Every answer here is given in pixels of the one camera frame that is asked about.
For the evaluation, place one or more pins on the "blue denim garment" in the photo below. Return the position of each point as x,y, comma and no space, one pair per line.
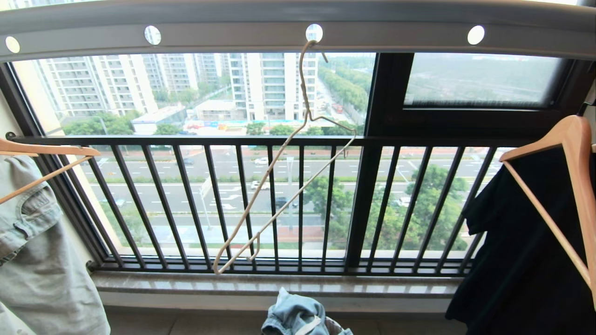
291,314

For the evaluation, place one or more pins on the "wooden hanger with black garment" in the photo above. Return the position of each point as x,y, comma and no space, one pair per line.
572,139

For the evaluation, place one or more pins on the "wooden hanger with grey garment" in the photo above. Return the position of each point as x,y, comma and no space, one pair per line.
46,150

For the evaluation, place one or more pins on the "light grey-green garment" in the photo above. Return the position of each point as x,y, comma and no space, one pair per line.
37,260

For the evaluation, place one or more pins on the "laundry basket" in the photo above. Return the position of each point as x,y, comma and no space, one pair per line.
334,326

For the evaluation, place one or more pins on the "black window guard railing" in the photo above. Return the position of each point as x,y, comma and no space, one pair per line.
279,141

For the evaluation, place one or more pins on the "marble window sill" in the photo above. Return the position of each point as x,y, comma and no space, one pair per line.
279,284

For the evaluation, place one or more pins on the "black garment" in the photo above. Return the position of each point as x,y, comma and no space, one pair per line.
512,260

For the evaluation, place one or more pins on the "grey clothes rail with holes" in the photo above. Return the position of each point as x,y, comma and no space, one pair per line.
233,35

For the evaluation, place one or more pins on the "dark window frame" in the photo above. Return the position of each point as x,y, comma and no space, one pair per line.
389,97

